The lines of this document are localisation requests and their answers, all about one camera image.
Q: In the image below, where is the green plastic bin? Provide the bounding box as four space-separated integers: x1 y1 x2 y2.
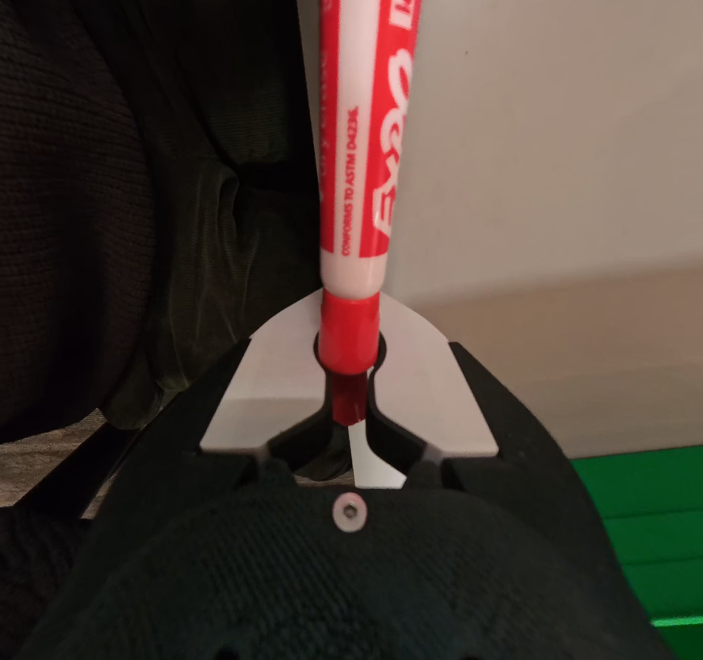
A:
570 445 703 660

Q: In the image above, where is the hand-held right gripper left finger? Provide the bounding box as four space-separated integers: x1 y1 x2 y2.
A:
199 292 337 466

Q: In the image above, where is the red dry erase marker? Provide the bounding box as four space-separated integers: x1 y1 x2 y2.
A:
317 0 430 428

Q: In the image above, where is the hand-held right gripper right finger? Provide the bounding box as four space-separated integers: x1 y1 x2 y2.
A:
364 303 502 466

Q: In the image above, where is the white desk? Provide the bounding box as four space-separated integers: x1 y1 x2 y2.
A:
291 0 703 489

